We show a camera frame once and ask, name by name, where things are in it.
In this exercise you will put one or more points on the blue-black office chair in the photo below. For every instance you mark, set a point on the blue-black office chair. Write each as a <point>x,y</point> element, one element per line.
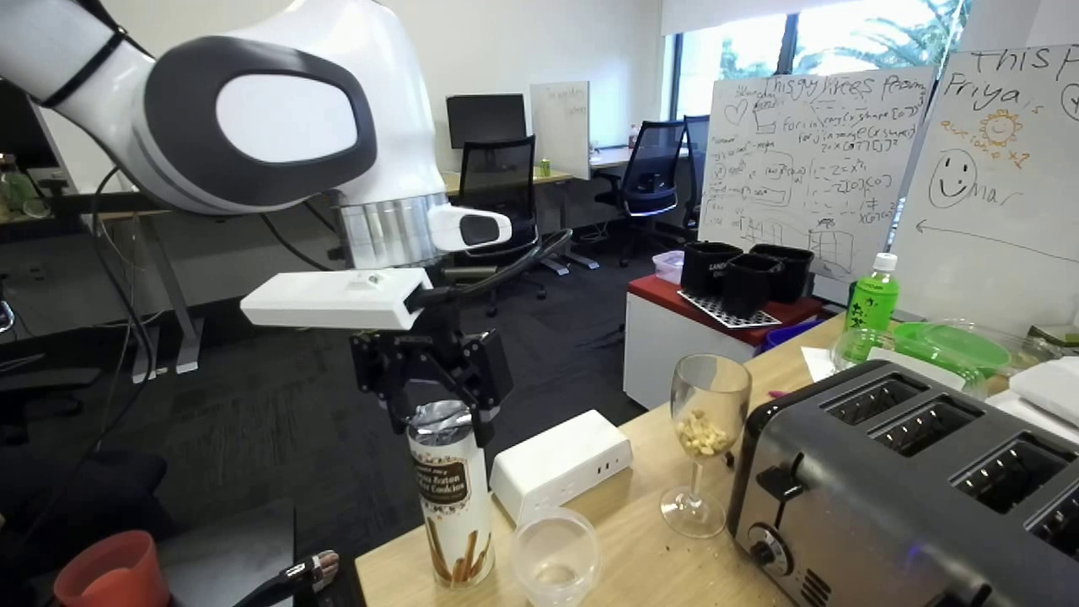
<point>653,171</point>

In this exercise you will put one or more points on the white folded paper towels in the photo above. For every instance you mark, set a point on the white folded paper towels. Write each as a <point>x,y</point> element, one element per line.
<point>1050,388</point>

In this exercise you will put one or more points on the black mesh office chair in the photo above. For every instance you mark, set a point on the black mesh office chair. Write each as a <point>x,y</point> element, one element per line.
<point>501,180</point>

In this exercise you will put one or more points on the whiteboard with smiley drawing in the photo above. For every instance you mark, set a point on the whiteboard with smiley drawing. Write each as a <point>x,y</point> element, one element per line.
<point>999,225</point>

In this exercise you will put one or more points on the clear plastic bowl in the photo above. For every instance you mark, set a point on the clear plastic bowl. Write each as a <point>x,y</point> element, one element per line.
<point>559,560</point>

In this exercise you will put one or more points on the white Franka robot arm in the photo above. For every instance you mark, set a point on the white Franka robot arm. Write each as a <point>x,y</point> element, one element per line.
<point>272,124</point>

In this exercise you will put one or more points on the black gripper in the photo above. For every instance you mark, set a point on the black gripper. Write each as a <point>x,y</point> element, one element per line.
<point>432,365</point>

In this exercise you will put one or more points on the green plastic food container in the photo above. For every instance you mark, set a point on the green plastic food container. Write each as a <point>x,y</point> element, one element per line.
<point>949,350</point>

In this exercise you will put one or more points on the white rectangular power box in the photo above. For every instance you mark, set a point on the white rectangular power box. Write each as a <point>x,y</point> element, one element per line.
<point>559,462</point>

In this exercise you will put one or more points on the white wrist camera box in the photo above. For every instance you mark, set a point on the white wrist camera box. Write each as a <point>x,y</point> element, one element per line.
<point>330,301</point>

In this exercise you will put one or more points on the black plastic bin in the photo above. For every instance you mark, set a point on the black plastic bin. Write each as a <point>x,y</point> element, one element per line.
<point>790,270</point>
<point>750,286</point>
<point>706,269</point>

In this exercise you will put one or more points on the white cabinet with red top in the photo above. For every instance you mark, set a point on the white cabinet with red top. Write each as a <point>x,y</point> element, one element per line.
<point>687,350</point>

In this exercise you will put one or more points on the tall white cylinder container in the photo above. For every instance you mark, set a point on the tall white cylinder container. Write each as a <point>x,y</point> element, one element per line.
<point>452,506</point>

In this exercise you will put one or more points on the green plastic bottle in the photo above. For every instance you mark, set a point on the green plastic bottle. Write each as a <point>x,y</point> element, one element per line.
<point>869,315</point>

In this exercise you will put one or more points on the black silver four-slot toaster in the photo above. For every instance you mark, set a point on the black silver four-slot toaster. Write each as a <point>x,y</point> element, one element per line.
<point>897,495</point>

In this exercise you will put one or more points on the white paper sheet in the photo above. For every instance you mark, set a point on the white paper sheet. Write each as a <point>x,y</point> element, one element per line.
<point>826,361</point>

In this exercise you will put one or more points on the clear wine glass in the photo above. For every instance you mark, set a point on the clear wine glass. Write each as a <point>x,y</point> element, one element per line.
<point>706,422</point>

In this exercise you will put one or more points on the black horizontal mounting bar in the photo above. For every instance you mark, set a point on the black horizontal mounting bar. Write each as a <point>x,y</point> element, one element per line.
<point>101,202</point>

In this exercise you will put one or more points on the white standing panel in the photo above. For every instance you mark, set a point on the white standing panel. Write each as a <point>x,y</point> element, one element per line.
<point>560,127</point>

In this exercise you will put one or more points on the whiteboard with handwritten notes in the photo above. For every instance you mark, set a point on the whiteboard with handwritten notes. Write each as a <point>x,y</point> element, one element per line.
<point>820,180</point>

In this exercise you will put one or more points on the black clamp with silver tip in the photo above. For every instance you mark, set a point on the black clamp with silver tip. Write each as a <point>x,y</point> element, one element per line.
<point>293,579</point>

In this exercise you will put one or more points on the black computer monitor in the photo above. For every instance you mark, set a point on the black computer monitor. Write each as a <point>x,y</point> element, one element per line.
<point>485,118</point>

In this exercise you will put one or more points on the red plastic cup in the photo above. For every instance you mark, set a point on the red plastic cup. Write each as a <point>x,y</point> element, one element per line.
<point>111,574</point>

